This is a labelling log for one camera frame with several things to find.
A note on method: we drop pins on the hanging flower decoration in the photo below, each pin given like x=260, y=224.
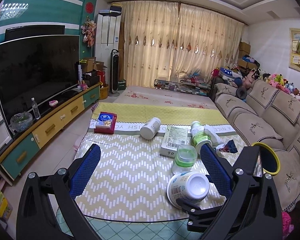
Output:
x=88, y=30

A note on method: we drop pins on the white pill bottle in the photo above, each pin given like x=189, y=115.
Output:
x=150, y=129

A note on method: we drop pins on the large white jar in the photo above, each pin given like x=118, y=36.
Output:
x=192, y=187

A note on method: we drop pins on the glass bowl ashtray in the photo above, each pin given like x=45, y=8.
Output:
x=21, y=121

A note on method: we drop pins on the white tissue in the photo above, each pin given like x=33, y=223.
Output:
x=214, y=137

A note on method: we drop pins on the black flat screen television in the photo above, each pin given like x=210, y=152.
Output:
x=36, y=68

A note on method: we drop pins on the pink floral sleeve forearm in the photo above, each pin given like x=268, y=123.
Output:
x=287, y=226

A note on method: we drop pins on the black yellow-rimmed trash bin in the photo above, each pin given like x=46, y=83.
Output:
x=269, y=159

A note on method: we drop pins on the black tower fan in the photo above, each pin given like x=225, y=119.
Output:
x=114, y=72

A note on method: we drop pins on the floral floor mattress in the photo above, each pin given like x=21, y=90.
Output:
x=157, y=97

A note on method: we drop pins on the blue red wrapper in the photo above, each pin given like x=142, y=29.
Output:
x=228, y=147

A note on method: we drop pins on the white standing air conditioner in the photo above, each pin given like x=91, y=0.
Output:
x=107, y=39

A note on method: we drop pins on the cream curtains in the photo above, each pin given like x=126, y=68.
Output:
x=170, y=40

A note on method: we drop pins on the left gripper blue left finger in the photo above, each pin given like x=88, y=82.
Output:
x=82, y=169

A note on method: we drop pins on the clear plastic water bottle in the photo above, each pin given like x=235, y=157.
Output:
x=35, y=109

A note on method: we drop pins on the white green paper box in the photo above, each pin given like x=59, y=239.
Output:
x=174, y=137

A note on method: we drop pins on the clear green plastic container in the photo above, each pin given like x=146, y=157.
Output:
x=185, y=158

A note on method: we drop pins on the pile of plush toys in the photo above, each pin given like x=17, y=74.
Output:
x=238, y=80

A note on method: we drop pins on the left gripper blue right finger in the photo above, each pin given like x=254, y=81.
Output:
x=219, y=170

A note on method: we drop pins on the pink soap dish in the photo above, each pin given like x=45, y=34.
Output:
x=53, y=103

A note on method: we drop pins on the teal yellow TV cabinet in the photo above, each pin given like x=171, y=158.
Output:
x=28, y=144

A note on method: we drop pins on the green white bottle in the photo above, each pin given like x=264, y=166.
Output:
x=199, y=136

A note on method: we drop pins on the red tissue box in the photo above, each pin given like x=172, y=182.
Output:
x=105, y=123

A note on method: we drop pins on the beige sofa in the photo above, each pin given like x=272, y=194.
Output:
x=270, y=116

